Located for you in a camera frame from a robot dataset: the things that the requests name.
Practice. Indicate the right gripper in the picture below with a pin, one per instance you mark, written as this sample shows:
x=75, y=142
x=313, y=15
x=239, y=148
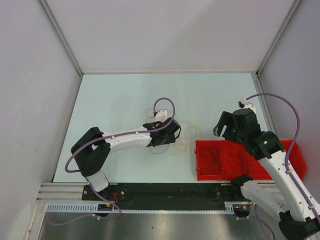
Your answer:
x=224, y=120

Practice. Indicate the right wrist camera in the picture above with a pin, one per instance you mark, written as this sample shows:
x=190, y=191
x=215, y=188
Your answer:
x=245, y=104

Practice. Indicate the red plastic bin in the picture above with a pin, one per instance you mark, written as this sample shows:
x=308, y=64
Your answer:
x=221, y=160

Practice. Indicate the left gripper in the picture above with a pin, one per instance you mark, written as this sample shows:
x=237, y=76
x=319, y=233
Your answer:
x=170, y=139

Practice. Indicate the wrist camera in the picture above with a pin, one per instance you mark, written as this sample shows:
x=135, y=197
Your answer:
x=161, y=115
x=245, y=104

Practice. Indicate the grey slotted cable duct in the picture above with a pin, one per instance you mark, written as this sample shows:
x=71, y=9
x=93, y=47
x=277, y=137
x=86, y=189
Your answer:
x=101, y=208

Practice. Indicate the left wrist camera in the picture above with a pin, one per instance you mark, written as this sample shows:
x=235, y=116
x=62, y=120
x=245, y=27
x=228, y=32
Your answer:
x=161, y=115

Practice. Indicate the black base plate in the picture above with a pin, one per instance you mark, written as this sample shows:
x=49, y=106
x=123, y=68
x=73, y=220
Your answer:
x=174, y=196

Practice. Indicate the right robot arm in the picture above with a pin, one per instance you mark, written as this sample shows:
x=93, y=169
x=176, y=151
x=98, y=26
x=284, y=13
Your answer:
x=297, y=212

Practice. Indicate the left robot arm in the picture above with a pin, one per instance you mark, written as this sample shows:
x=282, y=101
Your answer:
x=92, y=149

